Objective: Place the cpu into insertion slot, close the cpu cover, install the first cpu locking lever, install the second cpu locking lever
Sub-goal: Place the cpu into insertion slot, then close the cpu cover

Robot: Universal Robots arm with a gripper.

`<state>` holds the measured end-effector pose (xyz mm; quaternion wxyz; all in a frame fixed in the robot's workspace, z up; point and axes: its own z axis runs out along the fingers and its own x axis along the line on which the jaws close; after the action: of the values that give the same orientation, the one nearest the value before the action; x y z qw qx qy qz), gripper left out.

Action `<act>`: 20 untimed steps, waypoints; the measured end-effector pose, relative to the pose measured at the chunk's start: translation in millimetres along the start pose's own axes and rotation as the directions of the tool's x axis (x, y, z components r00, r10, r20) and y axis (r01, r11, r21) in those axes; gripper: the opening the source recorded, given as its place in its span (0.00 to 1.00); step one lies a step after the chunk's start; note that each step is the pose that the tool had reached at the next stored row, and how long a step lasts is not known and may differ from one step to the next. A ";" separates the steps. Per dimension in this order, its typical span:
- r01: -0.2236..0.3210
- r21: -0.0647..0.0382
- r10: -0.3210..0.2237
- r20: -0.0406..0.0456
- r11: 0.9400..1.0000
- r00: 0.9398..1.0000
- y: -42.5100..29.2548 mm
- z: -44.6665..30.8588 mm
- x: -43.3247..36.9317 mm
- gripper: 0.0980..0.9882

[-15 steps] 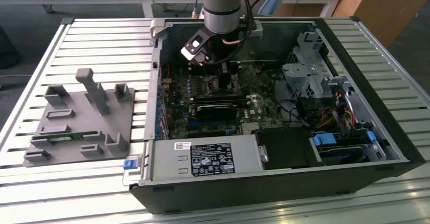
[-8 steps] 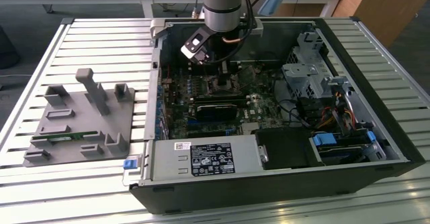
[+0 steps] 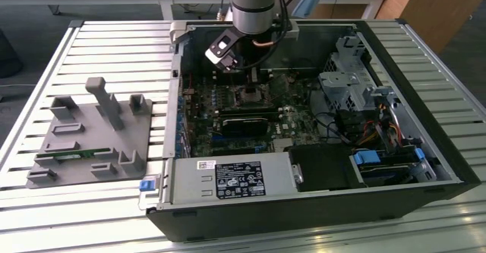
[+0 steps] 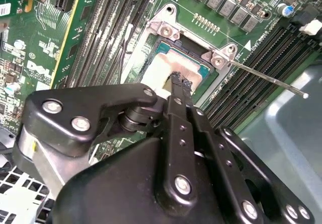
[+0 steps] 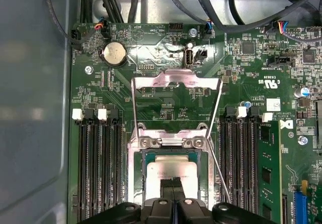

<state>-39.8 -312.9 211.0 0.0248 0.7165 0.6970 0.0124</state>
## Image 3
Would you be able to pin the blue carrier clip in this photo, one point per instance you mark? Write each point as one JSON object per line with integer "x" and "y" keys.
{"x": 418, "y": 154}

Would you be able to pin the grey plastic bracket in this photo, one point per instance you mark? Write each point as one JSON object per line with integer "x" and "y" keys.
{"x": 380, "y": 92}

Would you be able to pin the silver chipset heatsink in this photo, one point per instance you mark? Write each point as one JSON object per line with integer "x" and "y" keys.
{"x": 283, "y": 145}

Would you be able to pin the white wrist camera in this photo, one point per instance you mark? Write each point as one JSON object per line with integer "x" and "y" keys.
{"x": 222, "y": 47}

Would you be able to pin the silver metal drive cage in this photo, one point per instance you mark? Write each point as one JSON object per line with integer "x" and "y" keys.
{"x": 342, "y": 85}

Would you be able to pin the blue case latch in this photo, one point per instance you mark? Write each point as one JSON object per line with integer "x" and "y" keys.
{"x": 147, "y": 186}

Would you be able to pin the black graphics card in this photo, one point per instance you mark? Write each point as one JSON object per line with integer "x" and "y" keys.
{"x": 243, "y": 128}

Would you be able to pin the grey parts rack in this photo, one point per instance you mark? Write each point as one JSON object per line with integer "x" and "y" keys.
{"x": 91, "y": 139}

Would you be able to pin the black RAM slot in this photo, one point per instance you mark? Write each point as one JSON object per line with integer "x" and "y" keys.
{"x": 239, "y": 79}

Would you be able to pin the green motherboard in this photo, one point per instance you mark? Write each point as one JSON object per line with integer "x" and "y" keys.
{"x": 295, "y": 116}

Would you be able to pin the wooden cabinet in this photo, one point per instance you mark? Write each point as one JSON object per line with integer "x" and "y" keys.
{"x": 437, "y": 8}

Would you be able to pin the green RAM stick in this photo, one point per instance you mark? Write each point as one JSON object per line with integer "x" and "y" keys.
{"x": 88, "y": 152}

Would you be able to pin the silver square CPU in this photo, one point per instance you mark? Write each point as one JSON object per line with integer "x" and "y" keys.
{"x": 252, "y": 97}

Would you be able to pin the hard disk in blue carrier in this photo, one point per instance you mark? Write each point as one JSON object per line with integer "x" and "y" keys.
{"x": 366, "y": 157}

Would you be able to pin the CPU socket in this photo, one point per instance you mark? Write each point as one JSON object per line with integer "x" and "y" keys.
{"x": 236, "y": 101}

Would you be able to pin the silver power supply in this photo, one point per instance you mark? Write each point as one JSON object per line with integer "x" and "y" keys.
{"x": 190, "y": 179}

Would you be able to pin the black PC case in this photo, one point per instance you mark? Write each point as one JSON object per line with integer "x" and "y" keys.
{"x": 266, "y": 224}

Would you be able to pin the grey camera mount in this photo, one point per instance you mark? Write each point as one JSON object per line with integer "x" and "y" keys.
{"x": 292, "y": 29}

